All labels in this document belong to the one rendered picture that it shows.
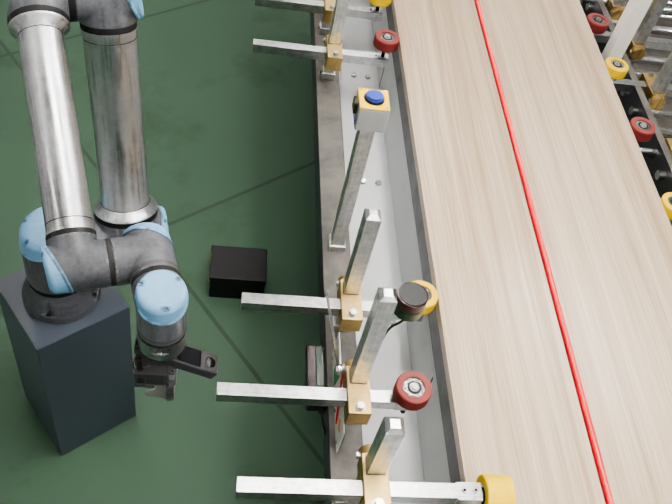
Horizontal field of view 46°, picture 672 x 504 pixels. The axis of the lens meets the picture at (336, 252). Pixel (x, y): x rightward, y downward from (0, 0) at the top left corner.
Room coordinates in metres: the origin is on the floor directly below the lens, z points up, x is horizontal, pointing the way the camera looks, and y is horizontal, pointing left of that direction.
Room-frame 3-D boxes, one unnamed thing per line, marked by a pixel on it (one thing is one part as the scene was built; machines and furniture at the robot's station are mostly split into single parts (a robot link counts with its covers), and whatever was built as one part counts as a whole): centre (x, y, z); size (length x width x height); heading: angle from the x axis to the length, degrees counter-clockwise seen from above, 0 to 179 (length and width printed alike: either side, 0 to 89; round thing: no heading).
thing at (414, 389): (0.91, -0.23, 0.85); 0.08 x 0.08 x 0.11
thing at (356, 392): (0.90, -0.12, 0.85); 0.14 x 0.06 x 0.05; 13
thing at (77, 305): (1.11, 0.66, 0.65); 0.19 x 0.19 x 0.10
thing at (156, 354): (0.78, 0.28, 1.05); 0.10 x 0.09 x 0.05; 13
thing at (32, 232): (1.11, 0.65, 0.79); 0.17 x 0.15 x 0.18; 119
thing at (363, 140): (1.42, 0.00, 0.93); 0.05 x 0.05 x 0.45; 13
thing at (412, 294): (0.93, -0.16, 1.07); 0.06 x 0.06 x 0.22; 13
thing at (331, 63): (2.12, 0.17, 0.81); 0.14 x 0.06 x 0.05; 13
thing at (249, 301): (1.12, -0.03, 0.83); 0.44 x 0.03 x 0.04; 103
